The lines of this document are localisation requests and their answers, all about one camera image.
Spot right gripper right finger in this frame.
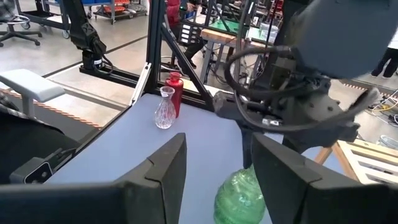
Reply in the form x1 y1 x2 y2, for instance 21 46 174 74
251 133 364 224

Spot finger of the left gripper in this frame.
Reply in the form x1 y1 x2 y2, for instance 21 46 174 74
241 124 255 170

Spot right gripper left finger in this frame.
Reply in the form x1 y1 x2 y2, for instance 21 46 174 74
114 133 188 224

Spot round green glass bottle vase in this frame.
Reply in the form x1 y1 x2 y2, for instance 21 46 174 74
213 164 267 224

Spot red glass bottle vase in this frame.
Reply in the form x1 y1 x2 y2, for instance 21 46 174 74
164 72 185 119

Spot wooden slatted shelf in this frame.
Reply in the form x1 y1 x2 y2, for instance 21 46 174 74
313 138 398 187

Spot small clear cut-glass vase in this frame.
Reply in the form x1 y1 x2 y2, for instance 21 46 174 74
154 85 177 130

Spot person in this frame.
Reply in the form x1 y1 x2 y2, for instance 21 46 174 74
165 0 206 70
371 29 398 78

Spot clear plastic container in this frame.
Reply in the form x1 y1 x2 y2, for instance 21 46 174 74
258 22 280 43

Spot wooden work table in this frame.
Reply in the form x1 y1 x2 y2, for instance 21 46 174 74
198 27 274 85

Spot green mat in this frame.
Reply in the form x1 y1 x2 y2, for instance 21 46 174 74
208 19 249 34

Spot black chair seat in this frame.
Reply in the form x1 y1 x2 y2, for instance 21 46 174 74
0 102 82 185

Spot grey chair armrest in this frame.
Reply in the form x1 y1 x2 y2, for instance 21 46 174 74
0 68 67 118

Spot cart with storage bins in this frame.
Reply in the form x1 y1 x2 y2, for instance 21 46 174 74
90 0 149 25

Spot black wheeled cart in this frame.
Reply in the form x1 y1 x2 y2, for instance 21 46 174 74
14 0 71 40

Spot office chair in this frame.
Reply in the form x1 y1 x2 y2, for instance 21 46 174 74
0 0 44 48

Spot yellow floor cables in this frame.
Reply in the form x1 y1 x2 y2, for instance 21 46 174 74
368 88 398 125

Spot white bracket strip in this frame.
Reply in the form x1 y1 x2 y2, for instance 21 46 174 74
129 62 152 106

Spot black diagonal frame brace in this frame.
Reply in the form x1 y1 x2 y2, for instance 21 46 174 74
160 23 215 112

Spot black frame rail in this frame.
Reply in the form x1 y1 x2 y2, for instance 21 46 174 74
78 63 215 112

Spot black frame post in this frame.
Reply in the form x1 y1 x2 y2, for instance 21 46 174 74
146 0 166 94

